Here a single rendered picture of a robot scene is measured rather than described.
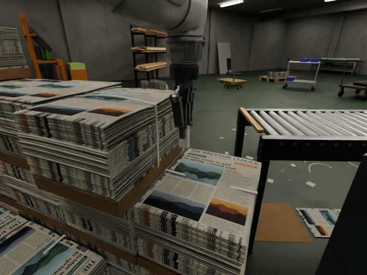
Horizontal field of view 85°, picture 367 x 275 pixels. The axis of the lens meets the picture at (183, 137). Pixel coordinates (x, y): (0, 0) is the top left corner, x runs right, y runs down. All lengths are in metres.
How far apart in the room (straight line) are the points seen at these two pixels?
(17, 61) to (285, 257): 1.86
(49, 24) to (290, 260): 8.91
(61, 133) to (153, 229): 0.32
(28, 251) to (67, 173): 0.40
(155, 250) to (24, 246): 0.47
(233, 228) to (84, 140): 0.37
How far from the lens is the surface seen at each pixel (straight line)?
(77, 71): 7.32
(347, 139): 1.24
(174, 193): 0.57
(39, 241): 0.91
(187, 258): 0.58
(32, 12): 9.07
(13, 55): 1.32
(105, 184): 0.47
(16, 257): 0.90
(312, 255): 1.69
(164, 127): 0.62
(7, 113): 0.77
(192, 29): 0.50
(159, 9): 0.37
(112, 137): 0.43
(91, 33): 9.18
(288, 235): 1.73
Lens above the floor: 1.19
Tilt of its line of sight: 24 degrees down
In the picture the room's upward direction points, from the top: straight up
